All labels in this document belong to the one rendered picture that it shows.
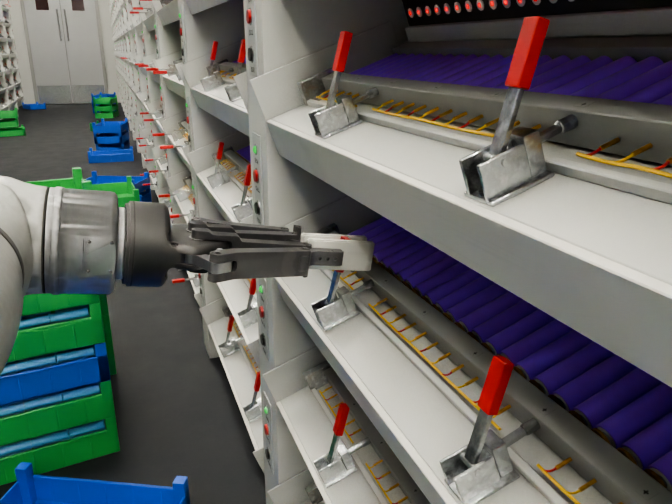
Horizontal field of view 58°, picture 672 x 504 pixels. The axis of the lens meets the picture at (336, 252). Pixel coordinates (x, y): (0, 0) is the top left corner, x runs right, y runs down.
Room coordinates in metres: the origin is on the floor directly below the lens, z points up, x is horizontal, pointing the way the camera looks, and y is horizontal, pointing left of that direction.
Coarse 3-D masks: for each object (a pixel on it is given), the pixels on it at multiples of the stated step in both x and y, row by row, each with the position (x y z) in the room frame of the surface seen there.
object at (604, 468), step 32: (352, 288) 0.61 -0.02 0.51; (384, 288) 0.56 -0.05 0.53; (384, 320) 0.53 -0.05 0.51; (416, 320) 0.50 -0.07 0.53; (448, 320) 0.47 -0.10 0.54; (448, 352) 0.45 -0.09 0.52; (480, 352) 0.42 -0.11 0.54; (480, 384) 0.41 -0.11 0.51; (512, 384) 0.37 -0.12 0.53; (544, 416) 0.33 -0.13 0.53; (576, 448) 0.30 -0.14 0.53; (608, 448) 0.30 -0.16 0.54; (608, 480) 0.28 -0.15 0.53; (640, 480) 0.27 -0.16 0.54
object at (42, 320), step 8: (48, 312) 1.00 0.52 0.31; (56, 312) 0.99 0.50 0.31; (64, 312) 0.99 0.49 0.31; (72, 312) 1.00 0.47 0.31; (80, 312) 1.00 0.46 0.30; (88, 312) 1.04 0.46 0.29; (24, 320) 0.96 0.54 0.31; (32, 320) 0.97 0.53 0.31; (40, 320) 0.97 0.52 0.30; (48, 320) 0.98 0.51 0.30; (56, 320) 0.98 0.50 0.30; (64, 320) 0.99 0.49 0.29; (24, 328) 0.97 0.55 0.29
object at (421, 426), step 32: (288, 224) 0.74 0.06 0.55; (320, 224) 0.75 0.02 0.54; (352, 224) 0.77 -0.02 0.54; (288, 288) 0.67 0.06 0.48; (320, 288) 0.65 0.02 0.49; (352, 320) 0.56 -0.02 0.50; (352, 352) 0.51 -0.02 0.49; (384, 352) 0.49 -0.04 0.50; (416, 352) 0.48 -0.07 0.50; (352, 384) 0.48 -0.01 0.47; (384, 384) 0.45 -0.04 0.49; (416, 384) 0.43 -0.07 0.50; (448, 384) 0.42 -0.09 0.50; (384, 416) 0.41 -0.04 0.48; (416, 416) 0.40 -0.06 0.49; (448, 416) 0.39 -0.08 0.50; (512, 416) 0.37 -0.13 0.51; (416, 448) 0.37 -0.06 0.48; (448, 448) 0.36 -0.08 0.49; (512, 448) 0.34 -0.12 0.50; (544, 448) 0.33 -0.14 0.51; (416, 480) 0.38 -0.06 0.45; (576, 480) 0.30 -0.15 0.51
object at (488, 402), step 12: (492, 360) 0.33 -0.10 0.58; (504, 360) 0.33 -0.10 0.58; (492, 372) 0.33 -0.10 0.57; (504, 372) 0.32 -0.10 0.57; (492, 384) 0.32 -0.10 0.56; (504, 384) 0.32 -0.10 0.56; (480, 396) 0.33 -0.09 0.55; (492, 396) 0.32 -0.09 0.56; (480, 408) 0.33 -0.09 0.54; (492, 408) 0.32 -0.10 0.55; (480, 420) 0.32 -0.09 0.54; (480, 432) 0.32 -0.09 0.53; (468, 444) 0.32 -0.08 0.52; (480, 444) 0.32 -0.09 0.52; (468, 456) 0.32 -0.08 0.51; (480, 456) 0.32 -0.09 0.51
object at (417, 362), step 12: (384, 324) 0.52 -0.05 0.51; (396, 336) 0.50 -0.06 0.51; (408, 348) 0.48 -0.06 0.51; (420, 360) 0.45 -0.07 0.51; (432, 372) 0.43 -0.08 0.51; (444, 384) 0.42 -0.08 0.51; (456, 396) 0.40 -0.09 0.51; (468, 408) 0.38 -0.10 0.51; (516, 456) 0.33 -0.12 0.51; (516, 468) 0.32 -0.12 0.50; (528, 468) 0.32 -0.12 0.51; (528, 480) 0.31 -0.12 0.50; (540, 480) 0.30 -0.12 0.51; (540, 492) 0.30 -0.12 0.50; (552, 492) 0.29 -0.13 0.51
